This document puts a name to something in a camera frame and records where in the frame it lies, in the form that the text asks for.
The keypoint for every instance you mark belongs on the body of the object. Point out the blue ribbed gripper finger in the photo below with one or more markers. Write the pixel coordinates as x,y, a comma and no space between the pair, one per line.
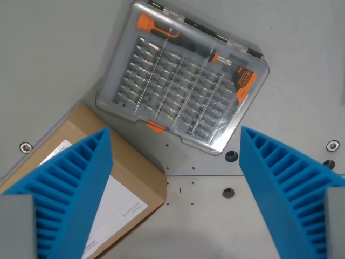
67,189
285,189

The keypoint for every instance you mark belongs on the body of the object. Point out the silver hex socket bolt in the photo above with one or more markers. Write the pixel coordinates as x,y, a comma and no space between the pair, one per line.
26,147
332,146

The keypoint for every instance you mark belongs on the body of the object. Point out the black round hole plug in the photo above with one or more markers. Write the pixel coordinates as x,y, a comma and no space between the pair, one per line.
329,163
231,156
228,193

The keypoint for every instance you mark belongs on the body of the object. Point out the white shipping label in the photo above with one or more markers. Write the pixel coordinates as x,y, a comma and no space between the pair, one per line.
118,205

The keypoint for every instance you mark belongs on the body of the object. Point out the brown cardboard box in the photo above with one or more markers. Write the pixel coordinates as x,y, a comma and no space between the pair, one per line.
134,164

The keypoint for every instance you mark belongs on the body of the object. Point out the orange case latch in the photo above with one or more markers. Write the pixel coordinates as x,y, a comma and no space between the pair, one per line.
155,126

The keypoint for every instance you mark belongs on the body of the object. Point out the orange black brand label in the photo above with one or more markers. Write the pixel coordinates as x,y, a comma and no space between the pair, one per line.
243,81

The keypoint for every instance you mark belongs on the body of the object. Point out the metal extension bit with orange collar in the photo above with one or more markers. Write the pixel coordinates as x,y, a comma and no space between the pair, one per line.
219,58

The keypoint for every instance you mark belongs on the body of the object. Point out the transparent screwdriver bit set case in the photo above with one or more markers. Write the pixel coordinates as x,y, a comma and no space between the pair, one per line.
183,81

